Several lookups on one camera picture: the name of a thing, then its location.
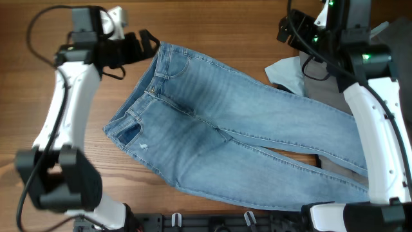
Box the light blue denim jeans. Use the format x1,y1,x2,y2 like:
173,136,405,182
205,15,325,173
104,43,369,211

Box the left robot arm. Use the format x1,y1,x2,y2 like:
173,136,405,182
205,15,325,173
15,6,160,231

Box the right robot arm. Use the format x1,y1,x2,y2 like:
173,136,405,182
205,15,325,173
278,0,411,231

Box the light blue t-shirt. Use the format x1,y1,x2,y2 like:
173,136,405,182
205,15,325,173
265,56,305,96

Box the grey brown trousers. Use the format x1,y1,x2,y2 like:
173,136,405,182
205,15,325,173
304,60,368,187

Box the black garment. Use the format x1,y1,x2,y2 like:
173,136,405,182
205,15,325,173
276,17,412,168

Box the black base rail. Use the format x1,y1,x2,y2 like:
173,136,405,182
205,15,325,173
73,211,310,232

